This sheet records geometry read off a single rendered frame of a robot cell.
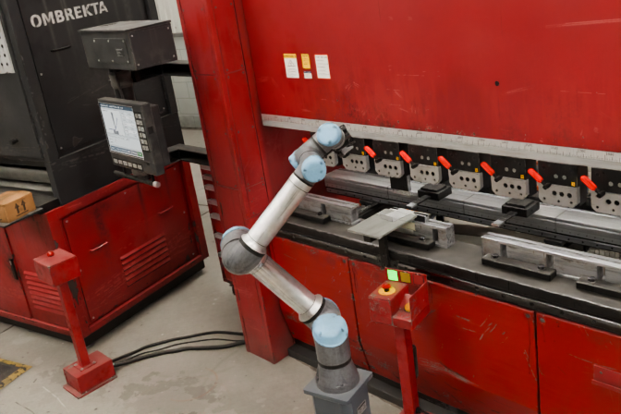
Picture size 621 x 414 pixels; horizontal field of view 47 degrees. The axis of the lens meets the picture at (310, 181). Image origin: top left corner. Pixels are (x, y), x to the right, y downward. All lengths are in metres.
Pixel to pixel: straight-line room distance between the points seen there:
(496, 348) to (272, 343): 1.45
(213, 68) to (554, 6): 1.71
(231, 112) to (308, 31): 0.60
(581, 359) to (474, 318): 0.46
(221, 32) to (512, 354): 1.97
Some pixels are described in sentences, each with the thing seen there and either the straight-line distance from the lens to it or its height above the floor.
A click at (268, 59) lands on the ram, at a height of 1.69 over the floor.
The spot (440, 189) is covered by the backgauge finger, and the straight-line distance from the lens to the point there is 3.39.
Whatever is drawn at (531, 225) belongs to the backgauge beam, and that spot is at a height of 0.93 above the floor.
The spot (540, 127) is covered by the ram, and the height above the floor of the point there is 1.47.
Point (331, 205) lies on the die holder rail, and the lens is 3.54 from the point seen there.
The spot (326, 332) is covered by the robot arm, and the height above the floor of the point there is 1.00.
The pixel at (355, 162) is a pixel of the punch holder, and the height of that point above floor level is 1.22.
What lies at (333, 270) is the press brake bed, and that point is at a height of 0.67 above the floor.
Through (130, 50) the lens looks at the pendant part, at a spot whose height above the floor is 1.85.
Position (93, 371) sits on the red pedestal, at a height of 0.11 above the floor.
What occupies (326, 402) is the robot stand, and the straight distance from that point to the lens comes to 2.53.
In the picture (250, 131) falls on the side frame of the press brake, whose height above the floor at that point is 1.33.
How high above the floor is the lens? 2.23
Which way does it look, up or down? 19 degrees down
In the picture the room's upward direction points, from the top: 9 degrees counter-clockwise
